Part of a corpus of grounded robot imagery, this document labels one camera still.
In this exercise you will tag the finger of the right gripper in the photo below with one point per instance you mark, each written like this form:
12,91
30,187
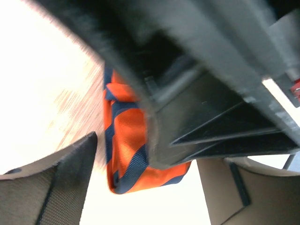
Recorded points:
194,115

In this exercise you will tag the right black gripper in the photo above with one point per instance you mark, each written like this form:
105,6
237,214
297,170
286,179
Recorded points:
230,38

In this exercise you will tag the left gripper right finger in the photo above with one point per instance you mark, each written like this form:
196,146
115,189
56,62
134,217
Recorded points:
240,191

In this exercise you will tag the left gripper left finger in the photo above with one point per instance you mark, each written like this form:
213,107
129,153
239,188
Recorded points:
50,191

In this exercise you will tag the orange navy striped tie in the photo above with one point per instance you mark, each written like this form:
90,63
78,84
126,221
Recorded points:
127,167

